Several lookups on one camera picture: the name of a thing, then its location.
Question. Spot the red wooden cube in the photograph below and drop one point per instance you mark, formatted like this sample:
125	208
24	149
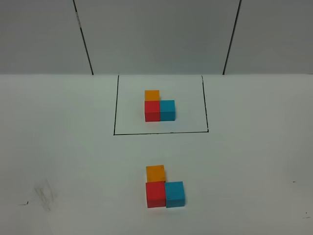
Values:
155	194

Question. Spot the blue template cube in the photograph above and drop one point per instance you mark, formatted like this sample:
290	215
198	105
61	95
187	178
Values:
167	110

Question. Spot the red template cube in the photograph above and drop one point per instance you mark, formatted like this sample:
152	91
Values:
152	111

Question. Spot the orange template cube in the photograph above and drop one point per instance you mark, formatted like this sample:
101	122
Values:
152	95

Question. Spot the orange wooden cube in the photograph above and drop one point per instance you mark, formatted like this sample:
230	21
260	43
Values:
155	173

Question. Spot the blue wooden cube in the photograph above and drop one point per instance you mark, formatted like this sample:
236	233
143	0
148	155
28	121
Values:
175	195

